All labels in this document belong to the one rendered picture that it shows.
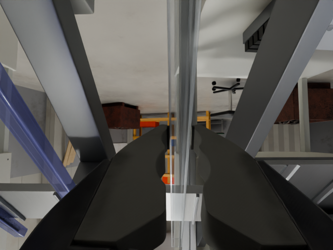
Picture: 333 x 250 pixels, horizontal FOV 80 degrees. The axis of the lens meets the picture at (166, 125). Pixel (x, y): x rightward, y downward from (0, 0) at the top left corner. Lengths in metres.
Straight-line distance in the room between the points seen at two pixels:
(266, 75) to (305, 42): 0.05
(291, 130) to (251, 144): 9.83
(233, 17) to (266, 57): 0.37
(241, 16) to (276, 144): 9.44
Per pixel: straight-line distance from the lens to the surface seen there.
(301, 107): 1.26
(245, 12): 0.61
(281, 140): 10.00
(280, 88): 0.24
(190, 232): 0.61
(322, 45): 0.25
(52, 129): 4.60
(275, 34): 0.25
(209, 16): 0.60
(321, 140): 11.32
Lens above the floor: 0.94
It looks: 4 degrees down
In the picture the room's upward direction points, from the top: 180 degrees counter-clockwise
